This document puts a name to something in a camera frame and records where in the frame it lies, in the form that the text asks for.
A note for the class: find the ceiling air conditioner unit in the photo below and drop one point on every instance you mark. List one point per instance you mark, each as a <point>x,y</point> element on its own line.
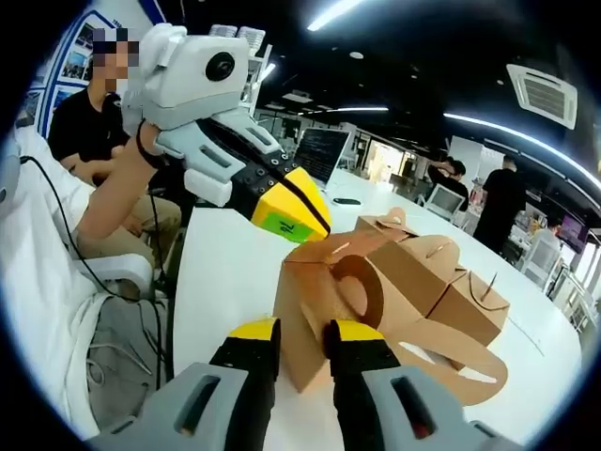
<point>542,96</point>

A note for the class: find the grey chest device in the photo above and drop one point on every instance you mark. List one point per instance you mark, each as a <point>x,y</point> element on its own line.
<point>8,188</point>

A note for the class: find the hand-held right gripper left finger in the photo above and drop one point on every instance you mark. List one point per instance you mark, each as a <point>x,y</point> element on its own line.
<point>220,399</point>

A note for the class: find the person's grey trousers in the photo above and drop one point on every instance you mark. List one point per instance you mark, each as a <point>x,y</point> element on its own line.
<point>117,357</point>

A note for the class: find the blue wall poster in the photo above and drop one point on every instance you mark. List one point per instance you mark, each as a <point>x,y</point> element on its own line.
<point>77,47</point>

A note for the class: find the ceiling light strip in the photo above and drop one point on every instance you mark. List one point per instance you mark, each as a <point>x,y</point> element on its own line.
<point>493,124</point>
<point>361,109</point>
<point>328,16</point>
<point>267,73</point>

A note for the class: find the white office chair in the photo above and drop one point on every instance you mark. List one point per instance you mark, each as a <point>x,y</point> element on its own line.
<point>443,202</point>
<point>540,270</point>

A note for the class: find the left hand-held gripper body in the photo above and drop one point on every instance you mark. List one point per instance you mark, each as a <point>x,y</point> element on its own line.
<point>188,80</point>

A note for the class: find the white chair armrest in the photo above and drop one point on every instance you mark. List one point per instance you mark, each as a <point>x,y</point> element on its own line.
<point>127,268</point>

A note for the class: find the person's left hand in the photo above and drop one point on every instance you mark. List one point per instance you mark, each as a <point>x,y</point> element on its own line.
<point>151,137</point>

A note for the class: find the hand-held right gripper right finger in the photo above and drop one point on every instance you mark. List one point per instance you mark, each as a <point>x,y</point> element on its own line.
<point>371,399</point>

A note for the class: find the group of white storage bins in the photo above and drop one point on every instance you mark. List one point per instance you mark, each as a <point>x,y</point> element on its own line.
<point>251,36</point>

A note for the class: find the silver laptop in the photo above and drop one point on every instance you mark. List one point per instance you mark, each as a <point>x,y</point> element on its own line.
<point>321,155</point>

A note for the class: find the purple screen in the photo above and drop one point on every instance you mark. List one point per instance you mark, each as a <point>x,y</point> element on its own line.
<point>573,231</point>

